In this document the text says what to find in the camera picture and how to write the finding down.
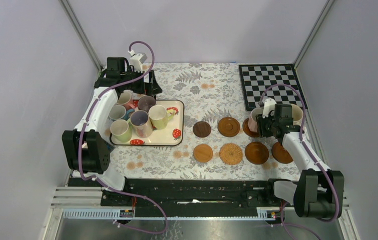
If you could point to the large cream cup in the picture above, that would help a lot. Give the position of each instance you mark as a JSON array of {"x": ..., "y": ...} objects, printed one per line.
[{"x": 297, "y": 114}]

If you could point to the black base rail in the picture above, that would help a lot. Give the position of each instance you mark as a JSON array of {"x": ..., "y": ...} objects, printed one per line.
[{"x": 194, "y": 198}]

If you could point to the purple cup dark handle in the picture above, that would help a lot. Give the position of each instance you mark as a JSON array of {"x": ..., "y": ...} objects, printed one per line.
[{"x": 146, "y": 102}]

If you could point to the white cup pink handle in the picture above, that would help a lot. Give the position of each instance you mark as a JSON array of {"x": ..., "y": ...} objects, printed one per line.
[{"x": 125, "y": 99}]

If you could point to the white cup blue handle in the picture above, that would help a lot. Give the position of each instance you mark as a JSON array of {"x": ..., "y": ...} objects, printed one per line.
[{"x": 119, "y": 112}]

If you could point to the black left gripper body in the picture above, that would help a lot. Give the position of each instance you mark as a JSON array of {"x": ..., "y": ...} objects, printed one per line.
[{"x": 139, "y": 86}]

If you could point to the cream tray with black rim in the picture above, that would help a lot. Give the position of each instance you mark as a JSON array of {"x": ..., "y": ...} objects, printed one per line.
[{"x": 170, "y": 136}]

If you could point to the white cup yellow handle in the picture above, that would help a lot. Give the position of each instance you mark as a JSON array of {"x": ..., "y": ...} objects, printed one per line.
[{"x": 159, "y": 116}]

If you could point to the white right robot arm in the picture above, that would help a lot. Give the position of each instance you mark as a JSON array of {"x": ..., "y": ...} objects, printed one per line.
[{"x": 319, "y": 190}]

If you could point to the dark walnut coaster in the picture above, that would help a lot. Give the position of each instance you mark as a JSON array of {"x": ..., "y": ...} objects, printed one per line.
[{"x": 202, "y": 129}]

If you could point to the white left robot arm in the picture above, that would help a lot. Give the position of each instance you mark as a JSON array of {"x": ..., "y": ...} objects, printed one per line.
[{"x": 87, "y": 146}]

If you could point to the lilac cup centre front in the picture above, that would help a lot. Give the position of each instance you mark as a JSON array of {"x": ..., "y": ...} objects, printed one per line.
[{"x": 141, "y": 123}]

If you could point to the white cup pink front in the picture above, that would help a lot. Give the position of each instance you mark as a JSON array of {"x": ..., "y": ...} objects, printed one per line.
[{"x": 252, "y": 122}]

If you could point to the white cup green body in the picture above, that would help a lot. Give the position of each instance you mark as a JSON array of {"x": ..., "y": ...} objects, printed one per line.
[{"x": 121, "y": 131}]

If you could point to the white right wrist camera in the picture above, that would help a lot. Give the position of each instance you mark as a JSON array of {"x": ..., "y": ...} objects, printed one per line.
[{"x": 269, "y": 106}]

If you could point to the brown ridged wooden coaster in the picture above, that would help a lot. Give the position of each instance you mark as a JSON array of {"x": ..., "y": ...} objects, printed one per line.
[{"x": 256, "y": 153}]

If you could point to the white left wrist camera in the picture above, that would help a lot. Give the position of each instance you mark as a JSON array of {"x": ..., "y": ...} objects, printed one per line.
[{"x": 136, "y": 60}]

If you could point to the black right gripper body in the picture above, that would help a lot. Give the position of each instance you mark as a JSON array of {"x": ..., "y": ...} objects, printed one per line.
[{"x": 266, "y": 125}]

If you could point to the woven rattan coaster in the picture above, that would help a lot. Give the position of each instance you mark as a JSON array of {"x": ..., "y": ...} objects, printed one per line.
[{"x": 231, "y": 154}]

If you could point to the black white chessboard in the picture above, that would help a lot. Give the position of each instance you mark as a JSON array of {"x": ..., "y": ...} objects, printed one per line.
[{"x": 279, "y": 81}]

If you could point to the floral tablecloth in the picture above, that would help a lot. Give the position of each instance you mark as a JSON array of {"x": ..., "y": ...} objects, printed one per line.
[{"x": 209, "y": 92}]

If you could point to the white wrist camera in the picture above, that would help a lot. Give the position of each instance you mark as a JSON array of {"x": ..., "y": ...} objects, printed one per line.
[
  {"x": 136, "y": 60},
  {"x": 269, "y": 106}
]

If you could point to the light bamboo coaster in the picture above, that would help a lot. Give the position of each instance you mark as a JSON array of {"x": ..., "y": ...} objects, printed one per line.
[{"x": 203, "y": 153}]

